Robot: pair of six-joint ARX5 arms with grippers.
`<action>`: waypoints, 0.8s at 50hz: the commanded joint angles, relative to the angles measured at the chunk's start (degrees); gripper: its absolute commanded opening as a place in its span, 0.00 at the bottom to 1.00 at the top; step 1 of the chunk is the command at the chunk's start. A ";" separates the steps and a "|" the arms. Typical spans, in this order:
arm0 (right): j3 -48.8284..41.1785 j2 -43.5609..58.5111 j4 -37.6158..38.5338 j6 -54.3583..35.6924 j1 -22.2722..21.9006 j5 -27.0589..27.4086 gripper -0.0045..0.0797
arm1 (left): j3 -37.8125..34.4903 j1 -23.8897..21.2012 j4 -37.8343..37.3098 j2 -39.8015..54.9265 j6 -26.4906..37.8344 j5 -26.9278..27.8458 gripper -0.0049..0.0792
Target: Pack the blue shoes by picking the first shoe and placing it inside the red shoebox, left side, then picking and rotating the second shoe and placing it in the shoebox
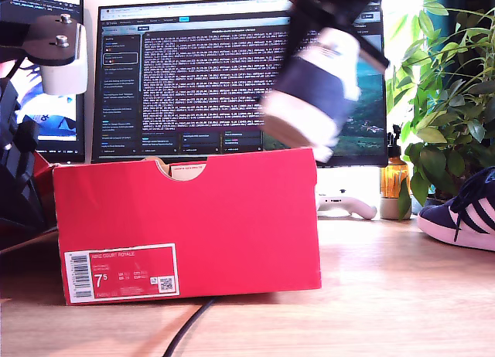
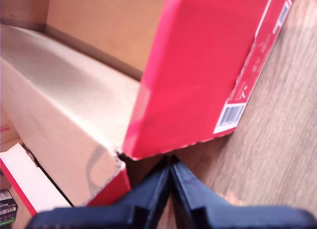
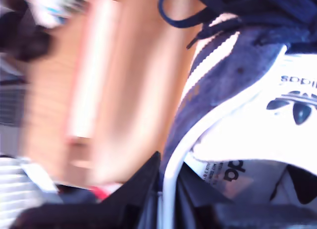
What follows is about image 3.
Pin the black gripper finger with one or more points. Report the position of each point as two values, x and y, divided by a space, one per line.
141 187
198 196

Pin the blue suede shoe white stripes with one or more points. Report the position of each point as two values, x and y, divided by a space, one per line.
223 90

